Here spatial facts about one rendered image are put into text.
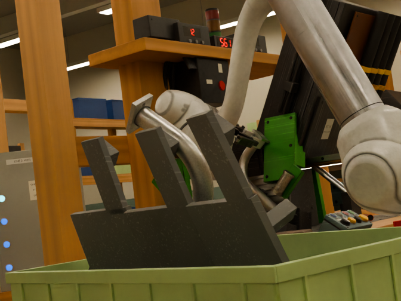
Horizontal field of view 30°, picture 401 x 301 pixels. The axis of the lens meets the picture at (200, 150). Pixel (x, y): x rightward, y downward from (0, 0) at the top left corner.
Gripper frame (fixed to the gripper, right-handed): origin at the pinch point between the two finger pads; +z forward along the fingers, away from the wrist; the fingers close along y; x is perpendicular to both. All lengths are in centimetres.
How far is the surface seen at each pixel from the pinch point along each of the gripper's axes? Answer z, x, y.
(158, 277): -114, -9, -91
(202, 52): -11.1, -11.3, 29.2
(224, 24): 646, 75, 688
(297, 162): 8.1, -2.9, -13.3
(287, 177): 1.2, 0.8, -18.3
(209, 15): 10, -18, 59
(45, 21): -65, 2, 33
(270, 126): 4.4, -5.7, 0.8
